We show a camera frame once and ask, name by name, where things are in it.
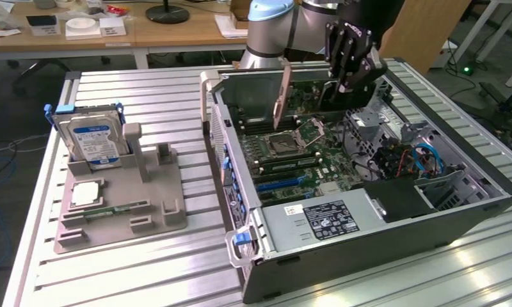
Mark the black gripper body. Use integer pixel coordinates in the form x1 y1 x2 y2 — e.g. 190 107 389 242
325 0 406 55

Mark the green graphics card black shroud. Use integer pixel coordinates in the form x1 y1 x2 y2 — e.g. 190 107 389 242
272 61 378 130

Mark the wooden cabinet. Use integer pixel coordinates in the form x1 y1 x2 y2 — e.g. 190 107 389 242
366 0 473 75

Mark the silver socket cover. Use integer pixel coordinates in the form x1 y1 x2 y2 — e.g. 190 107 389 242
294 116 328 150

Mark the metal drive cage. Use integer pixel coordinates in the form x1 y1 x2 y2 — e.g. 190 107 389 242
342 76 410 157

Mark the black RAM slot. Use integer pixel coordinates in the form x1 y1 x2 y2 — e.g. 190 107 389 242
254 168 312 182
240 122 296 131
238 115 294 124
254 164 318 178
252 152 317 166
238 118 294 127
240 125 297 135

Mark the stack of papers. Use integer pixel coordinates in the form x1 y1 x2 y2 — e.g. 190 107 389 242
214 14 249 39

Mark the cardboard box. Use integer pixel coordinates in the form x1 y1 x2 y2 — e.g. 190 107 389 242
229 0 253 22

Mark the CPU socket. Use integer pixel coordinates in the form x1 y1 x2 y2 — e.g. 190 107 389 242
261 130 308 158

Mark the green motherboard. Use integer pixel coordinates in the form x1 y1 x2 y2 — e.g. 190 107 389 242
233 107 361 207

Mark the green RAM stick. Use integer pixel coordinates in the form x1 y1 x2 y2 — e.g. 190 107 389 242
81 200 149 221
258 155 320 173

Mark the silver chipset heatsink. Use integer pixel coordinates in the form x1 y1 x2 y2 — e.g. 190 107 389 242
318 182 346 195

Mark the black expansion slot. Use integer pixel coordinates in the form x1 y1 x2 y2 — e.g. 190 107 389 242
254 175 302 188

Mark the black plastic shroud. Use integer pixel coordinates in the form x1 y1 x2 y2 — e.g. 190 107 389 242
364 178 440 224

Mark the wooden desk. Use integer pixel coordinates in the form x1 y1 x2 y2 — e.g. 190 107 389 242
0 0 368 70

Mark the blue card retainer clip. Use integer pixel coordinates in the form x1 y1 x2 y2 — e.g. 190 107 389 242
218 144 233 171

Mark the grey metal disk bay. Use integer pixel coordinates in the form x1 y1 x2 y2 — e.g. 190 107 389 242
413 169 489 212

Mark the blue expansion slot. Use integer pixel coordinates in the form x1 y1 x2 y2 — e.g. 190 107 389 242
256 178 304 193

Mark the black lamp base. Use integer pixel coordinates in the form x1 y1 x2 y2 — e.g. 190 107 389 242
145 0 190 25

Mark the grey power supply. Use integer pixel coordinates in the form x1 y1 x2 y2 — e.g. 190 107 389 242
260 188 388 253

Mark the white labelled box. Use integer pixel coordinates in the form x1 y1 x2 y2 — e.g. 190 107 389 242
98 17 126 38

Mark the red packet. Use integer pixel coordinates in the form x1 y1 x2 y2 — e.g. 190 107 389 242
105 3 128 17

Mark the black open PC case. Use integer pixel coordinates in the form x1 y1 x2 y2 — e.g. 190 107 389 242
198 62 512 304

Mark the white round dish block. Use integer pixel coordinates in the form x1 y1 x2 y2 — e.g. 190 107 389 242
65 17 102 41

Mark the grey parts rack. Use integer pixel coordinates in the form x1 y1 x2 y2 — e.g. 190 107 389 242
53 123 189 255

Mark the hard disk blue carrier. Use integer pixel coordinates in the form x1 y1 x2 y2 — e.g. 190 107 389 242
41 101 126 171

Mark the white box black top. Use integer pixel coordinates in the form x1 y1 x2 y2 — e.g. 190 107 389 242
26 15 62 36

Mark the black chair base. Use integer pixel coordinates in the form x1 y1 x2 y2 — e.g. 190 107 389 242
8 57 112 95

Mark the silver CPU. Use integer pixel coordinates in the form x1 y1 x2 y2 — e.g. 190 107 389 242
70 182 104 208

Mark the clear plastic bag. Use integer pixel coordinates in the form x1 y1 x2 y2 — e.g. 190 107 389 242
0 3 20 28

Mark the white table frame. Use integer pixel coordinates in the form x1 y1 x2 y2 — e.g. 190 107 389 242
449 0 512 87

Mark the blue wire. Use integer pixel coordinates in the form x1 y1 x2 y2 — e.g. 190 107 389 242
410 143 447 180

